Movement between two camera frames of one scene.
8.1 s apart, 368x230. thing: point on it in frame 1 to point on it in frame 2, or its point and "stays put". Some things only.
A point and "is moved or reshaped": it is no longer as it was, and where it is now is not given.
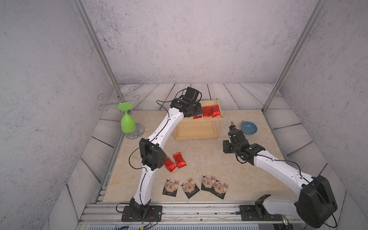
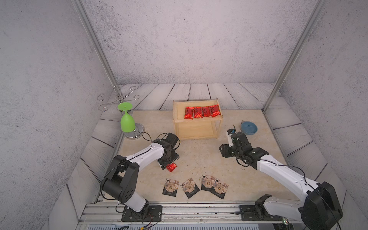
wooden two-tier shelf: (205, 128) stays put
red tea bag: (179, 160) is moved or reshaped
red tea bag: (169, 165) stays put
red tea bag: (215, 110) stays put
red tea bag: (207, 111) stays put
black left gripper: (199, 111) to (176, 156)
